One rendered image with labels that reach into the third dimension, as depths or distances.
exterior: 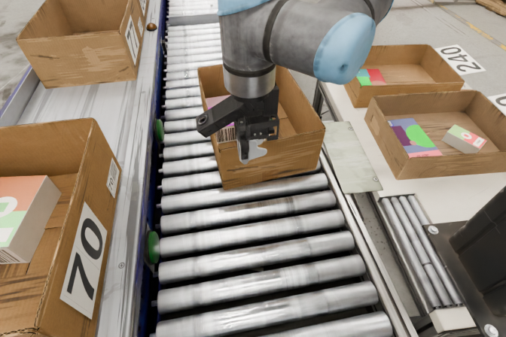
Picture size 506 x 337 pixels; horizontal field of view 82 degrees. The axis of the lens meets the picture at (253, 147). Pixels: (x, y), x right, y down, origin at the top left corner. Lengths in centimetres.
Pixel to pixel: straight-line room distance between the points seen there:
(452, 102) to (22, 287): 130
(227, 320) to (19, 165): 58
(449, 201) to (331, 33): 72
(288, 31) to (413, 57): 114
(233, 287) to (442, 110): 95
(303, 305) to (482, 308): 38
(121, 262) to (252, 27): 49
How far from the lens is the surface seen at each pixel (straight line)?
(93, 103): 105
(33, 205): 74
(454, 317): 84
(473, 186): 108
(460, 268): 88
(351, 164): 96
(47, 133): 75
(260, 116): 57
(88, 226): 60
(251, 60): 46
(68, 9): 147
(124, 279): 64
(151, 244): 71
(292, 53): 40
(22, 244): 72
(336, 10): 42
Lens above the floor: 145
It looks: 47 degrees down
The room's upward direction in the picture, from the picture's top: straight up
